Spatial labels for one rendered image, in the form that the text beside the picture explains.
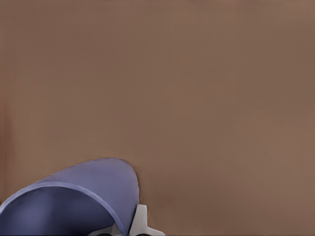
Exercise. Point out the blue cup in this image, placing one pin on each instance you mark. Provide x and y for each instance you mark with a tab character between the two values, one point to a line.
98	177

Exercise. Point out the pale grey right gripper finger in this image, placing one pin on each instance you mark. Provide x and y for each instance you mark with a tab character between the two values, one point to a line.
141	218

